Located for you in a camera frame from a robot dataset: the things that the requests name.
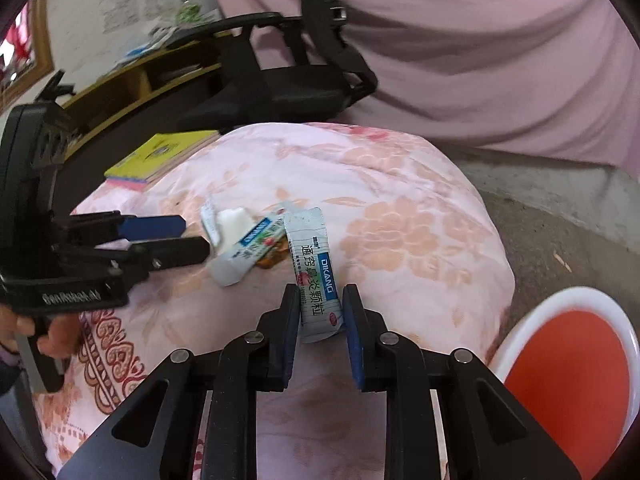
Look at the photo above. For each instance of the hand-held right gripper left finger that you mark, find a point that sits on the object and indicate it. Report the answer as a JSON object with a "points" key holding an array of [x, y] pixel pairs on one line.
{"points": [[291, 345]]}

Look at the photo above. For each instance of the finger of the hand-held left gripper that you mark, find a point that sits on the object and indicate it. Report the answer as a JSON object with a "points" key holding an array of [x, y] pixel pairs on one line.
{"points": [[175, 252], [155, 227]]}

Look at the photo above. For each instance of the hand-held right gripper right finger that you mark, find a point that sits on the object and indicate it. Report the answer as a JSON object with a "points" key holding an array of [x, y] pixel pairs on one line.
{"points": [[354, 355]]}

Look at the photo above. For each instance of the squeezed toothpaste tube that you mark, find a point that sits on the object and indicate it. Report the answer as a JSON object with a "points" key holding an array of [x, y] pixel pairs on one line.
{"points": [[227, 265]]}

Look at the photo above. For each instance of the white medicine sachet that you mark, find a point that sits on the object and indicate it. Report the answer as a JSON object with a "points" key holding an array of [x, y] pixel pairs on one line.
{"points": [[312, 280]]}

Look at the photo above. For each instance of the white sachet blue label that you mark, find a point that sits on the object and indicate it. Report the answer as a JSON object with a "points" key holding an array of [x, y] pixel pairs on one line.
{"points": [[262, 232]]}

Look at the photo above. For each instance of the white orange plastic basin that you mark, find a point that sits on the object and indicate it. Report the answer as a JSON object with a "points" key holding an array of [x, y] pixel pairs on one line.
{"points": [[565, 370]]}

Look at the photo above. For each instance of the person's left hand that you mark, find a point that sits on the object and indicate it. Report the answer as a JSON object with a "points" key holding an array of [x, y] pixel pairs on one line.
{"points": [[57, 335]]}

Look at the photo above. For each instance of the yellow book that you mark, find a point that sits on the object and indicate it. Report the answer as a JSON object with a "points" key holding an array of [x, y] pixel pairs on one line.
{"points": [[160, 150]]}

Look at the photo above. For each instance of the pink floral blanket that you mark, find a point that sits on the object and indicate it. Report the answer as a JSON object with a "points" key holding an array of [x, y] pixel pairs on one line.
{"points": [[400, 220]]}

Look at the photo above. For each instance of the wooden shelf unit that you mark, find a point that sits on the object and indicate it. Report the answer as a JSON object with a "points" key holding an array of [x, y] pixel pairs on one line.
{"points": [[135, 77]]}

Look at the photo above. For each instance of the pile of papers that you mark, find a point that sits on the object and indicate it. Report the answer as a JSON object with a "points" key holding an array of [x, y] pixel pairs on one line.
{"points": [[150, 45]]}

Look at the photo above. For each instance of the black office chair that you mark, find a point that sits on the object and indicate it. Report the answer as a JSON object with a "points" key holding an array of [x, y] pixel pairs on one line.
{"points": [[280, 90]]}

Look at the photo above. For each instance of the glass jar green contents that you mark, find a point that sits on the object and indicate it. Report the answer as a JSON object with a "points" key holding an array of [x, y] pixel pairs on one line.
{"points": [[186, 10]]}

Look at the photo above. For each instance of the pink curtain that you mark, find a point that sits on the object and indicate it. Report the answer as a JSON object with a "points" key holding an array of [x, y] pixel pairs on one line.
{"points": [[475, 60]]}

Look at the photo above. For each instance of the wooden window frame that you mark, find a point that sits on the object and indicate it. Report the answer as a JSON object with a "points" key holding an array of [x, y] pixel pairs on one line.
{"points": [[42, 55]]}

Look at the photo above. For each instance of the white wall sheet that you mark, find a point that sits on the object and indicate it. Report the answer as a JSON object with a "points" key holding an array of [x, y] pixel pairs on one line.
{"points": [[117, 5]]}

